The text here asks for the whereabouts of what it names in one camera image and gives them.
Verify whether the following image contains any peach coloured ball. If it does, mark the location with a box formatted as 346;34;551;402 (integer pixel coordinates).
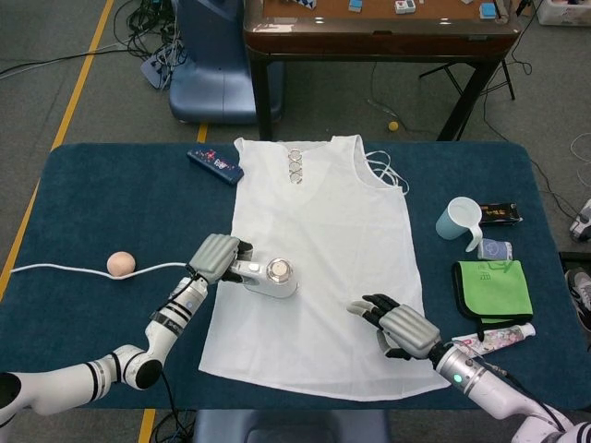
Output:
106;251;137;280

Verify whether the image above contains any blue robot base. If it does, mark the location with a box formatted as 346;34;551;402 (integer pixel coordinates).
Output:
168;0;285;126

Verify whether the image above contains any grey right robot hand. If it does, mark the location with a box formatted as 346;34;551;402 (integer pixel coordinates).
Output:
346;293;442;361

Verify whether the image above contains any black packet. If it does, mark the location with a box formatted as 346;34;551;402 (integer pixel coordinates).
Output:
477;201;525;227

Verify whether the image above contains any small blue tissue pack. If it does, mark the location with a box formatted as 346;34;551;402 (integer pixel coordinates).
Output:
476;238;513;262

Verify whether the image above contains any dark blue printed box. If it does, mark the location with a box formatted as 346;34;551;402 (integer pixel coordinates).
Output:
187;147;245;187

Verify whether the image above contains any white handheld garment steamer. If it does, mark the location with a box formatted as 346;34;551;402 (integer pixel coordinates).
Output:
224;252;300;300

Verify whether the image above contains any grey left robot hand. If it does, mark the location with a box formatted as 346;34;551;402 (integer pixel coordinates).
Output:
187;233;254;284

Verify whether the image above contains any white storage crate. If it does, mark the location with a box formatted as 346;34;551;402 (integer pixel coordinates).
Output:
535;0;591;27

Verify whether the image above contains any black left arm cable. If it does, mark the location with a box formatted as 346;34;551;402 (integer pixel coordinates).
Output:
154;274;198;443

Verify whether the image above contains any printed toothpaste tube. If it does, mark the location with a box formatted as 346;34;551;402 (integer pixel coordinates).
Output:
451;321;537;356

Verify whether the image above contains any white sleeveless shirt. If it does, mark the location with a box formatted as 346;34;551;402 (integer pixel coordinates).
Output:
198;134;452;402

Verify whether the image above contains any green cloth with black trim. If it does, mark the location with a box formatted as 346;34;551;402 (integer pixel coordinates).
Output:
451;259;535;342

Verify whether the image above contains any white floor cable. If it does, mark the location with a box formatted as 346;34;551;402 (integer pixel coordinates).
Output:
569;131;591;186

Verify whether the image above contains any brown mahjong table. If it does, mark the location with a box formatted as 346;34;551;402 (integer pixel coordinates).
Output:
243;0;523;142

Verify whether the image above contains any black metal stand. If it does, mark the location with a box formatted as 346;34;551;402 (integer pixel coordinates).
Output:
418;58;516;101

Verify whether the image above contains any white power cord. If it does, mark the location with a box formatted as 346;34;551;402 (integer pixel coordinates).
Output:
9;261;190;281

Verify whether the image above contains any light blue mug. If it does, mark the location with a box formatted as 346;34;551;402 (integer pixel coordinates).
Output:
435;196;484;253

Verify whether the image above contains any black floor cable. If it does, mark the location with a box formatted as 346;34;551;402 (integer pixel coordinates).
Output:
0;44;139;80

